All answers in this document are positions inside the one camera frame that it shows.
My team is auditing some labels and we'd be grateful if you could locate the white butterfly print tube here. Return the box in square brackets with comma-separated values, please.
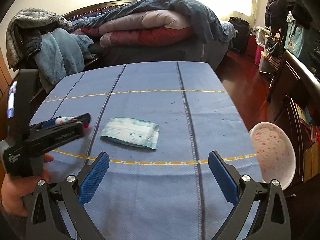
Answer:
[41, 114, 91, 128]

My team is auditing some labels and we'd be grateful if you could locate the grey knit sleeve forearm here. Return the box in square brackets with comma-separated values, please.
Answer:
[1, 201, 27, 239]

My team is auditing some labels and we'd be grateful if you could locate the pink speckled trash bin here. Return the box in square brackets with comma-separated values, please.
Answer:
[249, 122, 296, 190]

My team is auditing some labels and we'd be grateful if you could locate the person's left hand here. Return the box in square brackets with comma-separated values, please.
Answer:
[1, 167, 52, 217]

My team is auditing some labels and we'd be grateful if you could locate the green wet wipes pack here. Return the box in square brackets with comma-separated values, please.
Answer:
[100, 118, 160, 150]

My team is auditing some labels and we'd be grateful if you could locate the light blue fleece blanket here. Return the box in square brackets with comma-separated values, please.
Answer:
[33, 28, 94, 93]

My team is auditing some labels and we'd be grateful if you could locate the blue checked tablecloth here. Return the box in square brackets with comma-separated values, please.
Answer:
[31, 62, 262, 239]

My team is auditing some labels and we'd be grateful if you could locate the red books stack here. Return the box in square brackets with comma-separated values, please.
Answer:
[295, 103, 319, 142]

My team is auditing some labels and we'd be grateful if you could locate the pink and red folded quilt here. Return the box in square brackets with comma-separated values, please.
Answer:
[73, 10, 195, 48]

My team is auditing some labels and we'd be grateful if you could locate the dark wooden dresser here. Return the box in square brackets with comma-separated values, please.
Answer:
[267, 50, 319, 239]

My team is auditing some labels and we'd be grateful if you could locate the grey knit garment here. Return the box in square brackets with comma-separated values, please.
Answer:
[6, 8, 72, 70]

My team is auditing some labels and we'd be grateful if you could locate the bed with grey sheet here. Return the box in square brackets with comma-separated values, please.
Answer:
[63, 0, 232, 70]

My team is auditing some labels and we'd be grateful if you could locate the pink storage box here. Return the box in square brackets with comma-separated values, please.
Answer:
[254, 43, 264, 66]

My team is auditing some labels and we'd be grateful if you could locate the black suitcase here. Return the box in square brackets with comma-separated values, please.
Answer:
[229, 17, 250, 53]

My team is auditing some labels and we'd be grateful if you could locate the dark blue duvet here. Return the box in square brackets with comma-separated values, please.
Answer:
[71, 0, 237, 45]

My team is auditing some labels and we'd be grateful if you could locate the hanging dark clothes pile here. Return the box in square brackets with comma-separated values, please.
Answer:
[265, 0, 319, 72]

